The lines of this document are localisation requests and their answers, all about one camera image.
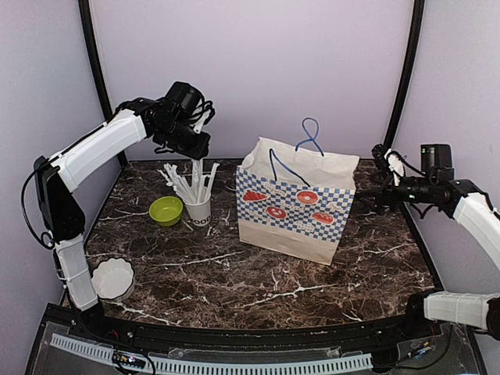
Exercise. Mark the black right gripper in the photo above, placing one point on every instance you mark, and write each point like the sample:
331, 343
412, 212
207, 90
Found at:
380, 194

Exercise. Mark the white straw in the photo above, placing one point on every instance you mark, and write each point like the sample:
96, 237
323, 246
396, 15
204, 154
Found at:
211, 178
178, 183
196, 176

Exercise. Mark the white fluted ceramic dish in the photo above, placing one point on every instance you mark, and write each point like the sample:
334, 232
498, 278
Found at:
114, 280

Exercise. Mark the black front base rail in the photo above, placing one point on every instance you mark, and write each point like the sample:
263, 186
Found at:
379, 336

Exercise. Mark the green plastic bowl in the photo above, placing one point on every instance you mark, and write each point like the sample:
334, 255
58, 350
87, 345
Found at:
166, 211

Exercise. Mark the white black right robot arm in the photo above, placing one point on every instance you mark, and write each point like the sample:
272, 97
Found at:
435, 186

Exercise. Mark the paper cup holding straws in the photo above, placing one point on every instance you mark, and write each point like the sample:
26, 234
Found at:
200, 213

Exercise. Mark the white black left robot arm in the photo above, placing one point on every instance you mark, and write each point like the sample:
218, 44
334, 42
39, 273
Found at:
174, 122

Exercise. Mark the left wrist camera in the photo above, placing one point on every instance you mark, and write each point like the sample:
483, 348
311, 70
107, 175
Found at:
202, 116

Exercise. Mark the blue checkered paper bag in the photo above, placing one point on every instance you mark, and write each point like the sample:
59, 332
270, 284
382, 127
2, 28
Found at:
295, 199

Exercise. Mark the right black frame post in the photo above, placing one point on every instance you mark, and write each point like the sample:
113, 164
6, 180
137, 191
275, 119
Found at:
407, 72

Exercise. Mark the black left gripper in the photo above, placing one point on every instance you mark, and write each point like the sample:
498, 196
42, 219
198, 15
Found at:
197, 151

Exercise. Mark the white slotted cable duct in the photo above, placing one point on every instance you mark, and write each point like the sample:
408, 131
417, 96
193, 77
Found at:
129, 362

